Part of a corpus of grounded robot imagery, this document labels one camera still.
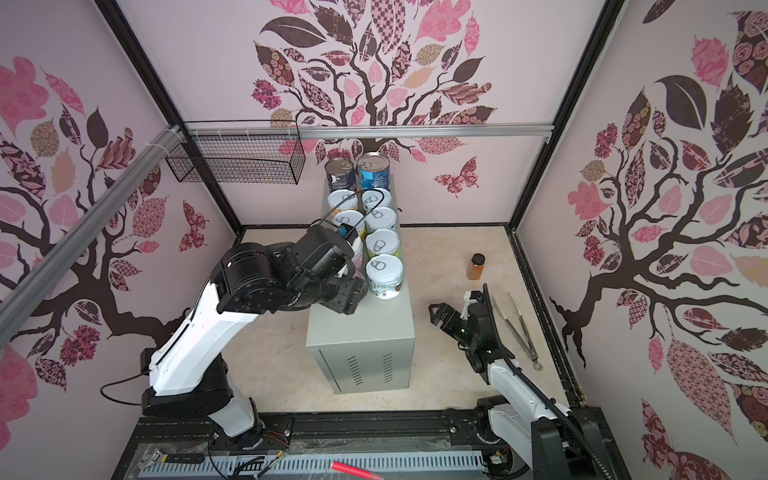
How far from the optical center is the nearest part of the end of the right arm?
0.66m

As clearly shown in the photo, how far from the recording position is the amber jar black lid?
1.00 meters

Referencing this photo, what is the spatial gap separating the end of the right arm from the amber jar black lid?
0.77 feet
